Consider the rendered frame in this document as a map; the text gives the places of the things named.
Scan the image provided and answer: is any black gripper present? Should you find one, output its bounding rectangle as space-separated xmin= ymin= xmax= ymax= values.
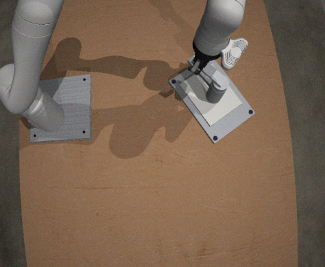
xmin=188 ymin=40 xmax=221 ymax=75

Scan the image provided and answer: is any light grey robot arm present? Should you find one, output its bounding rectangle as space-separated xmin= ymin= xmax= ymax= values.
xmin=0 ymin=0 xmax=248 ymax=132

